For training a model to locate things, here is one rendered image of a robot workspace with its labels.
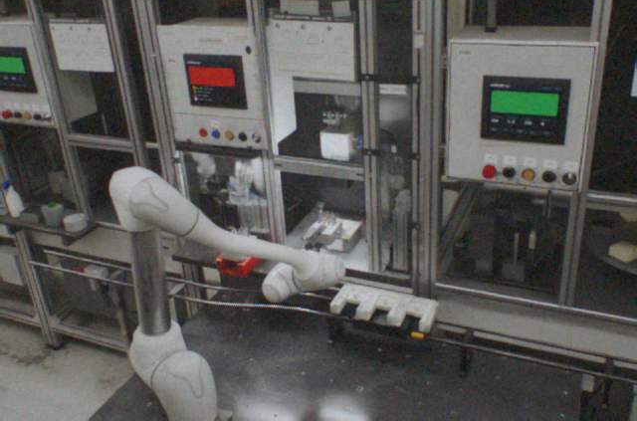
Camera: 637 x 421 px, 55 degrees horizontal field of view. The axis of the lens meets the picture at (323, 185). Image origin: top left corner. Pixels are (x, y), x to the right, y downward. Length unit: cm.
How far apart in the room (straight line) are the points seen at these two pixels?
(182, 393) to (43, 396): 171
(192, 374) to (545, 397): 115
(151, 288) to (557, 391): 137
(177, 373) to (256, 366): 45
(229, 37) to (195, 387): 119
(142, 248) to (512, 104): 120
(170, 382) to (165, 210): 55
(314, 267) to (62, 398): 193
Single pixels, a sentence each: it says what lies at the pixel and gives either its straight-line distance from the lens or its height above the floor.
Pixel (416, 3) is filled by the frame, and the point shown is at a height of 191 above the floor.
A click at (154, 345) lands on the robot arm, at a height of 95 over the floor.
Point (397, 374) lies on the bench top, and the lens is 227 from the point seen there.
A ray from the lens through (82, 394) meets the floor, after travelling 353.
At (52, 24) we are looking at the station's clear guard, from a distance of 284.
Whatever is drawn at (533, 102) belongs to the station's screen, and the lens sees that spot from 193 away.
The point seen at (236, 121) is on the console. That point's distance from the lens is 235.
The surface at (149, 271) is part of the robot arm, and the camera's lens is 198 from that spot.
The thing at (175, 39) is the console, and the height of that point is 178.
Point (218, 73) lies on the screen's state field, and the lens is 230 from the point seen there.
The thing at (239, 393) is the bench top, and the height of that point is 68.
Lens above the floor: 218
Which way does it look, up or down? 24 degrees down
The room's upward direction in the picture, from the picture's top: 4 degrees counter-clockwise
